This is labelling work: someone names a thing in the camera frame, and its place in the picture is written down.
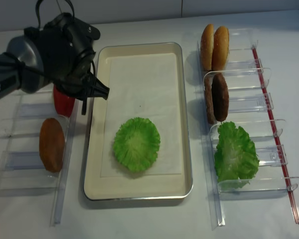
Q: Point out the bun half inner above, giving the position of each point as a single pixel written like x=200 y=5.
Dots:
x=221 y=48

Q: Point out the clear acrylic left food rack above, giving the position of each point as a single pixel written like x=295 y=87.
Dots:
x=22 y=173

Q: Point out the brown meat patty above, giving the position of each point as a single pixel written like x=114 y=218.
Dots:
x=220 y=97
x=208 y=100

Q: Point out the red tomato slice in rack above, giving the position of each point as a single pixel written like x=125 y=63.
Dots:
x=63 y=104

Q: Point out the green lettuce leaf in rack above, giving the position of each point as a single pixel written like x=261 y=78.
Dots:
x=235 y=160

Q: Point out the bun half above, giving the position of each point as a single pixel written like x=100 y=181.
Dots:
x=206 y=47
x=221 y=48

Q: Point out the clear acrylic right food rack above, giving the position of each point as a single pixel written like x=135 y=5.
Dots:
x=248 y=109

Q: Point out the green lettuce leaf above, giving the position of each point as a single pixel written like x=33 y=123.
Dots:
x=235 y=160
x=136 y=144

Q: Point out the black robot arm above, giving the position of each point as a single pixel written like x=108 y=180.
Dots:
x=21 y=66

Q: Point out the clear acrylic food rack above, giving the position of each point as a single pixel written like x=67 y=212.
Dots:
x=248 y=109
x=22 y=173

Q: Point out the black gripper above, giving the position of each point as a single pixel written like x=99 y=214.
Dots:
x=66 y=48

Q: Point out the bun half outer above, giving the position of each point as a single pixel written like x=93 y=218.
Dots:
x=206 y=47

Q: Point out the red rail strip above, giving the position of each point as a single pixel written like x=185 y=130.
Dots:
x=287 y=178

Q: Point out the brown meat patty outer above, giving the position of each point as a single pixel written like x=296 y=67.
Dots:
x=208 y=100

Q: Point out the white paper tray liner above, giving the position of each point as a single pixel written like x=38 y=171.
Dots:
x=144 y=86

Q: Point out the brown meat patty inner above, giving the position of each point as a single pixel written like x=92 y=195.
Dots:
x=220 y=97

